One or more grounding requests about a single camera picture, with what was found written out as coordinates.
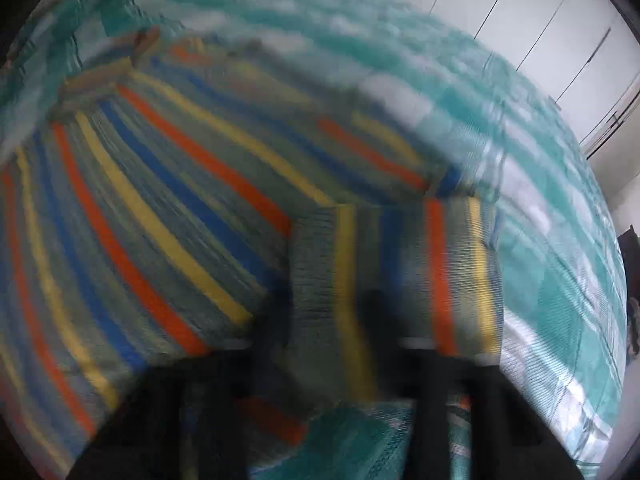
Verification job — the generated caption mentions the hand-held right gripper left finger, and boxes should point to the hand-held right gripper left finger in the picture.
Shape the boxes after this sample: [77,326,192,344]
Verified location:
[69,284,297,480]

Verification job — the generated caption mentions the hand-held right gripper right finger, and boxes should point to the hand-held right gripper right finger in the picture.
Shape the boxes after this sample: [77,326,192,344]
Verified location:
[359,289,587,480]

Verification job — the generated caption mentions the multicolour striped shirt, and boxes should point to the multicolour striped shirt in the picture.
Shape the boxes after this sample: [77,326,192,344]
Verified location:
[0,30,504,480]

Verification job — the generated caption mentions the teal checkered bedsheet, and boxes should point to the teal checkered bedsheet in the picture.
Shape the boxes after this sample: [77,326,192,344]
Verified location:
[0,0,629,480]

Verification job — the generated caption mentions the dark furniture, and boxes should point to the dark furniture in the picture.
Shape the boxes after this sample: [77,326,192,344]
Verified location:
[617,226,640,367]

